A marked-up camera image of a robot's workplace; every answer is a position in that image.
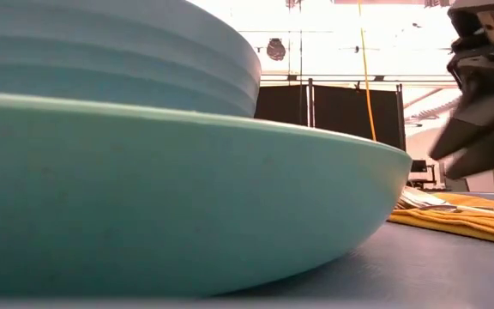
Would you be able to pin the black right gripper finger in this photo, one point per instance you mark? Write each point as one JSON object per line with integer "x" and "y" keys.
{"x": 487, "y": 159}
{"x": 478, "y": 124}

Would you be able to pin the teal plate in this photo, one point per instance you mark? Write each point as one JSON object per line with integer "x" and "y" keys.
{"x": 165, "y": 197}

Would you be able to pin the light blue bowl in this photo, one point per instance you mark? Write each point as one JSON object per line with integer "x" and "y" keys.
{"x": 110, "y": 56}

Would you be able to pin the dark monitor on desk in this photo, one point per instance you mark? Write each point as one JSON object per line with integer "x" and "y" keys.
{"x": 420, "y": 169}

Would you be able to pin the silver cutlery piece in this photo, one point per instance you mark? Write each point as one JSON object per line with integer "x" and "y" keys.
{"x": 435, "y": 204}

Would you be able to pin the yellow cloth napkin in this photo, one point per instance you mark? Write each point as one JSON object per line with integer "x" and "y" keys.
{"x": 457, "y": 223}

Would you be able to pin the black partition panel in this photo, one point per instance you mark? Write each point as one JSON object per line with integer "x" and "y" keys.
{"x": 354, "y": 113}
{"x": 281, "y": 105}

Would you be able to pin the round dark hanging object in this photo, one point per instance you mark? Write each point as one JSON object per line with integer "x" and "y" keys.
{"x": 276, "y": 49}

